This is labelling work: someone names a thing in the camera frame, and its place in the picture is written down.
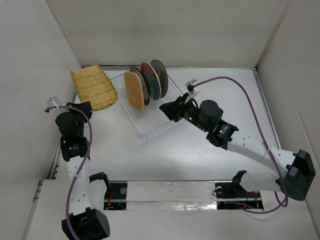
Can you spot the teal and red floral plate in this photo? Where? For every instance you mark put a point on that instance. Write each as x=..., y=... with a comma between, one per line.
x=153, y=80

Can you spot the white wire dish rack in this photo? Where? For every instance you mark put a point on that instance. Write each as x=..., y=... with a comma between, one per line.
x=151, y=121

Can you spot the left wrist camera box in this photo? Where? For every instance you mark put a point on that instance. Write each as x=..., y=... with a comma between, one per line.
x=53, y=101

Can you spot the brown-rimmed cream plate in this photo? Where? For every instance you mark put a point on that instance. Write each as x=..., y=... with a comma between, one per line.
x=146, y=90

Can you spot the orange bamboo tray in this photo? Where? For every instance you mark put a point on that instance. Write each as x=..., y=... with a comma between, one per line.
x=134, y=91

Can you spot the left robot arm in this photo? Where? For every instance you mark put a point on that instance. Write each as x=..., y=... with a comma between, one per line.
x=84, y=217

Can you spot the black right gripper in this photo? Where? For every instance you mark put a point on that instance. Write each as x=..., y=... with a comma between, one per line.
x=174, y=110

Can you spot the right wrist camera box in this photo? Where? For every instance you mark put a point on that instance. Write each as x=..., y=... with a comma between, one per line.
x=192, y=90

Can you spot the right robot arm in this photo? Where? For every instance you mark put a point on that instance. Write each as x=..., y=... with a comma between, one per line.
x=292, y=173

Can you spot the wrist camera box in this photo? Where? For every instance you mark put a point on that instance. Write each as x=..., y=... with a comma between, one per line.
x=192, y=90
x=53, y=101

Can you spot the green-rimmed bamboo tray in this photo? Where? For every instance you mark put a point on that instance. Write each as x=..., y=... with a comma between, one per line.
x=93, y=85

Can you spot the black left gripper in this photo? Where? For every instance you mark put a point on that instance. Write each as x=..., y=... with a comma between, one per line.
x=85, y=106

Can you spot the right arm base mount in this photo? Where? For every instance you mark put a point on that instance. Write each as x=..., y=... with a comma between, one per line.
x=232, y=197

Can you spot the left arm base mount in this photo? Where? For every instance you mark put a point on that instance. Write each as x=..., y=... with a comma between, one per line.
x=114, y=199

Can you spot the grey reindeer plate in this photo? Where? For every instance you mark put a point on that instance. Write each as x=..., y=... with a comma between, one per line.
x=161, y=71

